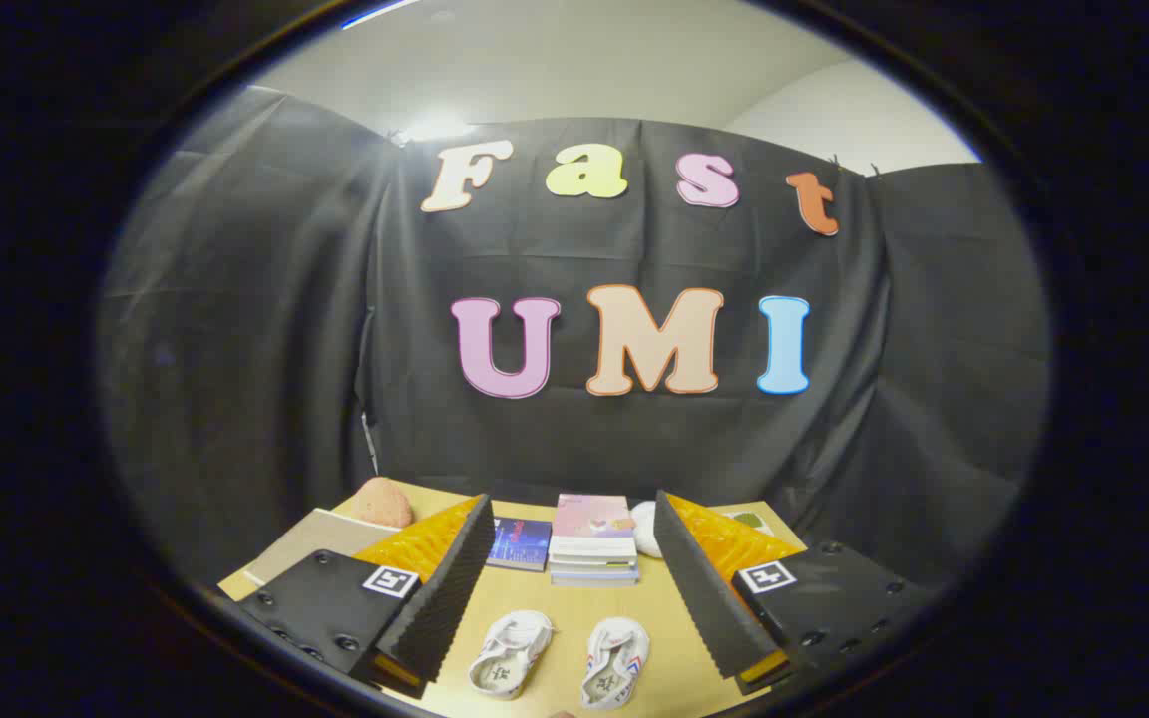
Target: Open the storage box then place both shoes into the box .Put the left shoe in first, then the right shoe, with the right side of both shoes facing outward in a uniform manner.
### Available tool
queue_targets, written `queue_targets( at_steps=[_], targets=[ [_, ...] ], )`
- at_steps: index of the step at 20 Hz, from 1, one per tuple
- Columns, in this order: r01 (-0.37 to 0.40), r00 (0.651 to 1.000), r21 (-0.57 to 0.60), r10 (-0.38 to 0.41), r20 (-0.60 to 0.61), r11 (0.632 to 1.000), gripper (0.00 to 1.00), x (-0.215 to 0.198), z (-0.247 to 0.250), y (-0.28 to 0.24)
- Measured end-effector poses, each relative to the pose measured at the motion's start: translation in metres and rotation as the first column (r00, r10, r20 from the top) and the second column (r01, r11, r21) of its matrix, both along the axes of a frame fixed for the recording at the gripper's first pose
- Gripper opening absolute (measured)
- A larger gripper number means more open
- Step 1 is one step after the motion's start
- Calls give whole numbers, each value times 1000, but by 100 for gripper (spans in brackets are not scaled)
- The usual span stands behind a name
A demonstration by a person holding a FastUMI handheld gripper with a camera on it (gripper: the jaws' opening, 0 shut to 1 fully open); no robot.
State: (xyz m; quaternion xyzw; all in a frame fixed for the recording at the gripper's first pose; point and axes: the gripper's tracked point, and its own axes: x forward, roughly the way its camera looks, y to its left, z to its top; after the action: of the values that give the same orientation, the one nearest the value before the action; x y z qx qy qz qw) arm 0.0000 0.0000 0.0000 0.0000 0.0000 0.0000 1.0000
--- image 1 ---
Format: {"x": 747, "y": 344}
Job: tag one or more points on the white fluffy ball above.
{"x": 644, "y": 529}

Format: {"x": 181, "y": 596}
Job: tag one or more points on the dark blue cover book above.
{"x": 520, "y": 543}

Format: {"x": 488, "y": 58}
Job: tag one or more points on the white cover book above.
{"x": 592, "y": 566}

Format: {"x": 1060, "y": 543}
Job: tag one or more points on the white canvas shoe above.
{"x": 614, "y": 663}
{"x": 510, "y": 653}

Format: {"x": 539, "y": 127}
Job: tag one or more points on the beige fabric storage box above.
{"x": 310, "y": 538}

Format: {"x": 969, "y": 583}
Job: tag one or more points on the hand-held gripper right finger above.
{"x": 704, "y": 588}

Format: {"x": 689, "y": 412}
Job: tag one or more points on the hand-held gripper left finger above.
{"x": 440, "y": 588}

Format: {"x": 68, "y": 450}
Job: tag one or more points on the pink cover book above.
{"x": 589, "y": 517}

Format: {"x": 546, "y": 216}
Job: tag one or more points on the small compartment tray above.
{"x": 749, "y": 520}

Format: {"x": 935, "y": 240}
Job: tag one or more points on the black backdrop cloth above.
{"x": 265, "y": 329}

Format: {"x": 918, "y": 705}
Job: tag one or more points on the pale blue cover book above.
{"x": 594, "y": 580}

